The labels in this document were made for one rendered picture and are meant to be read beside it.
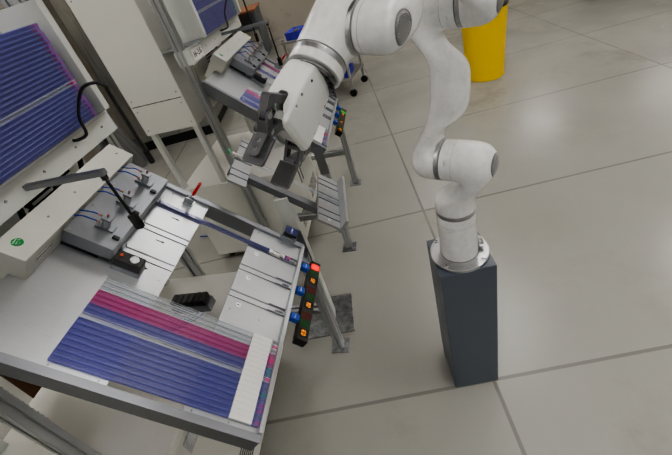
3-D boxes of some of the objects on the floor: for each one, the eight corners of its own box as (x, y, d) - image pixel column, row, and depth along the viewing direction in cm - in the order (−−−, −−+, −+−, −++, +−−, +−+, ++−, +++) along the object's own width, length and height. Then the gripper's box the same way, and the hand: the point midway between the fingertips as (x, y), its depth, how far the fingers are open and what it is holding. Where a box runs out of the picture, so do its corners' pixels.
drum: (515, 76, 388) (516, 0, 347) (471, 87, 393) (467, 14, 352) (498, 63, 425) (497, -7, 384) (457, 74, 430) (453, 6, 389)
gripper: (321, 35, 47) (263, 159, 44) (349, 107, 63) (308, 201, 60) (270, 25, 50) (212, 142, 47) (310, 97, 66) (269, 187, 63)
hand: (269, 169), depth 54 cm, fingers open, 8 cm apart
